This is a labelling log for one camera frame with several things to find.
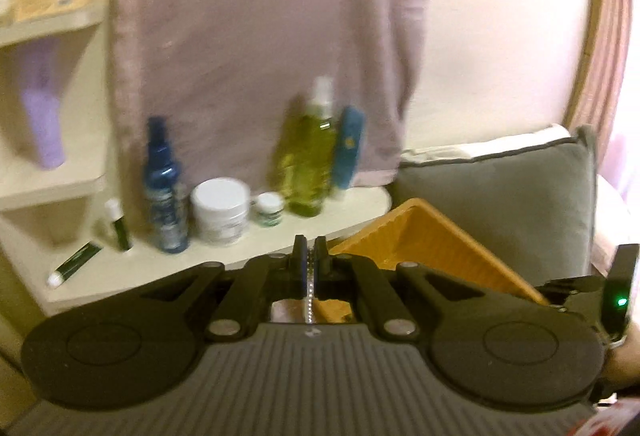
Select person's right hand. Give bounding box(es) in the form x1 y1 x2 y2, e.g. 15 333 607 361
603 322 640 390

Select small green-label jar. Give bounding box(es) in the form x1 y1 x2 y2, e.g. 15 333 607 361
254 192 284 227

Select white cream jar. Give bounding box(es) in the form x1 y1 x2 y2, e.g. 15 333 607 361
191 177 250 245

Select orange plastic tray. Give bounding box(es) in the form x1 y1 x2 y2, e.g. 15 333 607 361
331 199 549 307

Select green spray bottle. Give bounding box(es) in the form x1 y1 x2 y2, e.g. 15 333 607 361
277 75 336 217

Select grey pillow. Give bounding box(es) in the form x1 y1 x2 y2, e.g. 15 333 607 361
387 125 597 286

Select blue and white tube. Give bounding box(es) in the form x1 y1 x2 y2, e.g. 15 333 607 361
331 106 366 200

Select blue spray bottle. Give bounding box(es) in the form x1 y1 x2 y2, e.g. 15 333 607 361
143 116 189 254

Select small dark green bottle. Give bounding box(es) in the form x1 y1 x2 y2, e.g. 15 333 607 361
104 198 132 252

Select dark green lying tube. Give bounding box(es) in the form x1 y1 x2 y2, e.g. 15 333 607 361
47 242 102 289

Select white corner shelf unit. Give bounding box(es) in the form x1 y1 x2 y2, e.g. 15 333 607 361
1 7 390 315

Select mauve hanging towel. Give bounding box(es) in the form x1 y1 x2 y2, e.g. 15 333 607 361
111 0 427 219

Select pink curtain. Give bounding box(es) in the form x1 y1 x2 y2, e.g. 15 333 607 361
563 0 634 162

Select purple tube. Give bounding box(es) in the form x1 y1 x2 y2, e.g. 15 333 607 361
18 36 65 170

